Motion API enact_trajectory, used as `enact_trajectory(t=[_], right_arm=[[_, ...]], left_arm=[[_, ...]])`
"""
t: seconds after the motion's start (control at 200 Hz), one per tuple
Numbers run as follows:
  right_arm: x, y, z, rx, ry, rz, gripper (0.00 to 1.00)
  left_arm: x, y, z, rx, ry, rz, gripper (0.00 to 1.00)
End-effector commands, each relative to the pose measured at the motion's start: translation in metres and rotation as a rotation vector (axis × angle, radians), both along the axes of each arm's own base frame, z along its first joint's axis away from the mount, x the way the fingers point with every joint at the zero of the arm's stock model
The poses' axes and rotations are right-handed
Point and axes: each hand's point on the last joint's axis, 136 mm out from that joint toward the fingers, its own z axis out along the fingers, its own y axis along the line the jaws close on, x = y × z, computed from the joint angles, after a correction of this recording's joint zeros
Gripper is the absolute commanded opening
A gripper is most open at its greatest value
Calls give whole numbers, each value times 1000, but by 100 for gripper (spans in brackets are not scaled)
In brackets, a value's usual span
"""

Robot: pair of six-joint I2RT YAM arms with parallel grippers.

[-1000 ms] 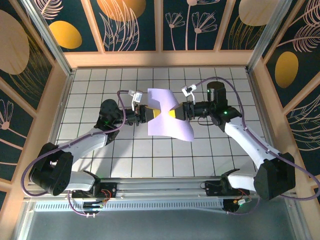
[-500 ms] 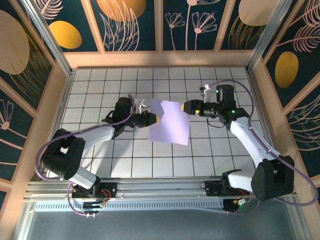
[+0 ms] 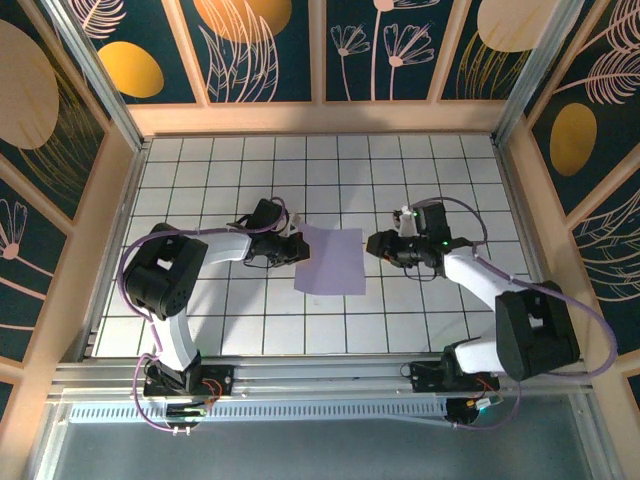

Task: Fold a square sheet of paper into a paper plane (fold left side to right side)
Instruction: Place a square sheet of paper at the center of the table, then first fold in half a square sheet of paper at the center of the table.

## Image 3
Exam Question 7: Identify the purple paper sheet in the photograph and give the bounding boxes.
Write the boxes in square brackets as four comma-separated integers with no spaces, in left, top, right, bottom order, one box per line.
[293,222,367,296]

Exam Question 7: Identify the black control board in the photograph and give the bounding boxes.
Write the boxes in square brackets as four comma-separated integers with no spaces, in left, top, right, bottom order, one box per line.
[164,402,211,421]

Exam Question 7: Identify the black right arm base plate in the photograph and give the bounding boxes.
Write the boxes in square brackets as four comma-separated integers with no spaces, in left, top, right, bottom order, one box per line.
[408,360,501,394]

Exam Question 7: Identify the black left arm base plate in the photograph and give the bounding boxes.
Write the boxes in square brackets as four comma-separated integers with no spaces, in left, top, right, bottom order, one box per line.
[143,363,236,400]

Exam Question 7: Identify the long aluminium base rail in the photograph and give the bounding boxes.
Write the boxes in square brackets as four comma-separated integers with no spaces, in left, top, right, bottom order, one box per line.
[47,353,596,404]

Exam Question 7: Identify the white slotted cable duct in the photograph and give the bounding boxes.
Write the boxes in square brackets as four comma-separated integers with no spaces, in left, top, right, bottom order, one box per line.
[67,402,451,425]

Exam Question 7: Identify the white grid table mat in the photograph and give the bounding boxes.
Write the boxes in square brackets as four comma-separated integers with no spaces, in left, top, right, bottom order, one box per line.
[92,134,556,359]

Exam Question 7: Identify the aluminium side rail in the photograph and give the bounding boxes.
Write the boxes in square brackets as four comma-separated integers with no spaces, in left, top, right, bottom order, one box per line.
[77,142,151,361]
[492,139,571,359]

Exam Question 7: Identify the aluminium corner post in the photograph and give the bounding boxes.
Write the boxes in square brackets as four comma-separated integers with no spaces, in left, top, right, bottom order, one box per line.
[492,0,589,146]
[42,0,151,154]

